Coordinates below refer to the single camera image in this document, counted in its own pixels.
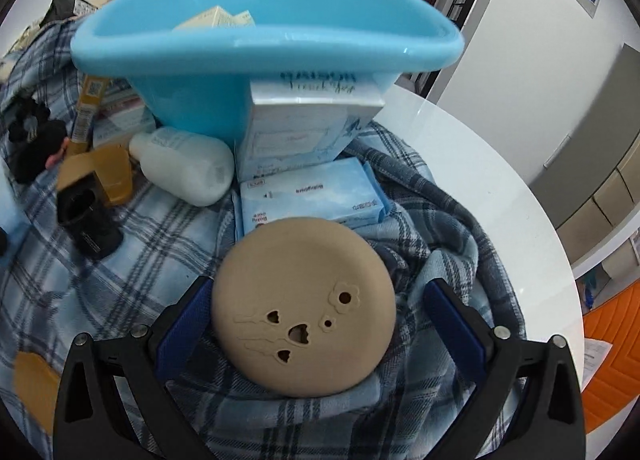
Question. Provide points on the beige round case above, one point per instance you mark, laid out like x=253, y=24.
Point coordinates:
x=300, y=300

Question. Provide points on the white plastic bottle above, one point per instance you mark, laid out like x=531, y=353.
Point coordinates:
x=185, y=165

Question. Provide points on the black cloth pouch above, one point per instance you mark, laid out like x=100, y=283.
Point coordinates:
x=35, y=150

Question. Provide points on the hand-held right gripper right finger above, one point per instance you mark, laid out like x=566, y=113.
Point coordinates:
x=457, y=335

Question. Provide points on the yellow and blue box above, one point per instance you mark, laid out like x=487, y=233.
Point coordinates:
x=87, y=110

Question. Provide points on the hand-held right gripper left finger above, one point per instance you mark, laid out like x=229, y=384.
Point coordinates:
x=182, y=335

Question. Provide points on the blue plastic basin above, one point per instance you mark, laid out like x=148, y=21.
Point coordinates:
x=300, y=55

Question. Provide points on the orange translucent lid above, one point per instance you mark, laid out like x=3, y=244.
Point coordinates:
x=35, y=385

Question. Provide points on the black scrunchie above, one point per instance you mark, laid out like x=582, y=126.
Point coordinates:
x=25, y=115

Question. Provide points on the white paper sheet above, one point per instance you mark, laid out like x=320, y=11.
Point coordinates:
x=595, y=357

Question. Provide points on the large cream box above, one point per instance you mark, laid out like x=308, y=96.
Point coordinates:
x=212, y=19

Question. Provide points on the gold bottle with black cap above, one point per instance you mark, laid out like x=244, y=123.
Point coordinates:
x=92, y=230

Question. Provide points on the white box with blue print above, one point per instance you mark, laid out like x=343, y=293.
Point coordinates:
x=300, y=135

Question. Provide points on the small white carton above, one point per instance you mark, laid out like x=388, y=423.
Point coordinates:
x=122, y=117

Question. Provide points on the orange padded seat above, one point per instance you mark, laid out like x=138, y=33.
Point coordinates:
x=615, y=390

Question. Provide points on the small cream box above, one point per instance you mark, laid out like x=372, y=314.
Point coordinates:
x=245, y=17

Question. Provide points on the blue plaid blanket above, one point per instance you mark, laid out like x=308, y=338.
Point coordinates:
x=150, y=265

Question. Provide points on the black plastic bag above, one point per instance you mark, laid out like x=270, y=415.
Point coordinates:
x=57, y=5

